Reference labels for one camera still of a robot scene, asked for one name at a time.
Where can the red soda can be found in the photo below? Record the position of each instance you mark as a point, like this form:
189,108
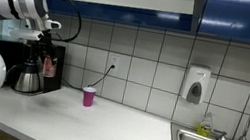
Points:
50,66

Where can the blue wall cabinet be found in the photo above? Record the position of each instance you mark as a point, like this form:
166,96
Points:
124,13

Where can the black coffee maker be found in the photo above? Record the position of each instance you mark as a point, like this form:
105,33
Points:
55,69

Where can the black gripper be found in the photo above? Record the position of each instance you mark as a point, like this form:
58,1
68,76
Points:
45,43

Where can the white soap dispenser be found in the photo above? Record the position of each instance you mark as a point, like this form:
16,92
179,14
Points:
195,84

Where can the yellow dish soap bottle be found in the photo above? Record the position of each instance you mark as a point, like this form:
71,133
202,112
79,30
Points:
205,128

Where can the pink plastic cup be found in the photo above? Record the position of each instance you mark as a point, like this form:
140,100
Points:
88,98

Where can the stainless steel coffee carafe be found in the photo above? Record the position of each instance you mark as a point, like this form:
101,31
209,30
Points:
27,81

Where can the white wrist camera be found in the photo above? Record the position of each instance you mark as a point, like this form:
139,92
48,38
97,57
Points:
26,34

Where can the white wall outlet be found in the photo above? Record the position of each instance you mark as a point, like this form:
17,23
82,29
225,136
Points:
114,63

